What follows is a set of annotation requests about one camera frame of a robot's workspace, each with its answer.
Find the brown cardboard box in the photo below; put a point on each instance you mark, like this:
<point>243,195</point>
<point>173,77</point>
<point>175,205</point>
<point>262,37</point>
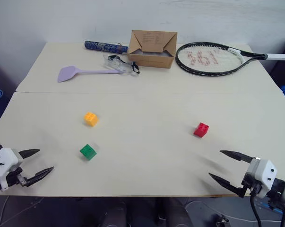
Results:
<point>151,50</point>

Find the dark rounded shape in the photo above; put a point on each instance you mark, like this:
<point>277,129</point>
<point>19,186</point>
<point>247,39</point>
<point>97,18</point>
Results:
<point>114,215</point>
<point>174,212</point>

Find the orange toy brick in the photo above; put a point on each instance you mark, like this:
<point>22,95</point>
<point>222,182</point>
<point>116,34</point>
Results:
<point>90,119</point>

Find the red toy brick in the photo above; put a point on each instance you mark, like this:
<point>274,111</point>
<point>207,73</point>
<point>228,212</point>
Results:
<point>201,129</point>

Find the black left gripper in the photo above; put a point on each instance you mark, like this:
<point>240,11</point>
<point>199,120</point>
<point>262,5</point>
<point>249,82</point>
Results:
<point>14,177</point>

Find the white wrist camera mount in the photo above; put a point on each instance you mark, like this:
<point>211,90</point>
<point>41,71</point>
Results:
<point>266,170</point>
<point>4,159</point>

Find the black white tennis racket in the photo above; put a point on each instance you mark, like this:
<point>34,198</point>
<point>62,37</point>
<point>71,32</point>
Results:
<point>203,59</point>

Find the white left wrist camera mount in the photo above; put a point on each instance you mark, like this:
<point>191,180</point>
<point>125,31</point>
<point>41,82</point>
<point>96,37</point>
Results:
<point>4,159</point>

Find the blue patterned tube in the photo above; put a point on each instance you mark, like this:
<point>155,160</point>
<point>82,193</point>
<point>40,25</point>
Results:
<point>104,46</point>

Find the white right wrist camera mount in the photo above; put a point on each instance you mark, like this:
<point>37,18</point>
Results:
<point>266,170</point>

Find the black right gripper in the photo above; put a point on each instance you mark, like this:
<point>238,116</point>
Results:
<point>252,175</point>

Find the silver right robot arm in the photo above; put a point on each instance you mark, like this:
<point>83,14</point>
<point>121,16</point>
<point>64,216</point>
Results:
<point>280,190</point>

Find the clear safety goggles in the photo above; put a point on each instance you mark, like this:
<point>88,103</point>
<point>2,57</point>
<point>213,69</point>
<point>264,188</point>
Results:
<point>119,65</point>

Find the green toy brick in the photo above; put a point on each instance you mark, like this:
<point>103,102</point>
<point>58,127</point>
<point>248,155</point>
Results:
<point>88,152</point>

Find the lilac plastic spatula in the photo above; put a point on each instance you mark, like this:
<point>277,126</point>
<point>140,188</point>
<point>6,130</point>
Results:
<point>66,73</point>

